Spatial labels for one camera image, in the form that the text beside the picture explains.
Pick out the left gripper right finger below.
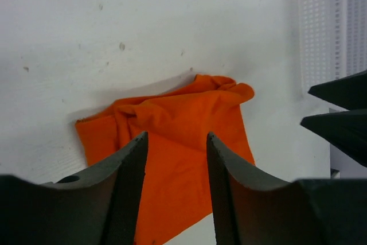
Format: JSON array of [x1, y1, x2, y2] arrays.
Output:
[[206, 133, 366, 244]]

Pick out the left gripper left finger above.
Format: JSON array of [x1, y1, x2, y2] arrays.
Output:
[[1, 132, 149, 244]]

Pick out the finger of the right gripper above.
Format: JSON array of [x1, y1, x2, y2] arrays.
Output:
[[308, 71, 366, 110], [300, 109, 366, 166]]

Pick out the orange t shirt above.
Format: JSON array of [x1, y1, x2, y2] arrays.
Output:
[[75, 75, 255, 244]]

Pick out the white plastic basket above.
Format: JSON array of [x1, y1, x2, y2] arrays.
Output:
[[298, 0, 366, 92]]

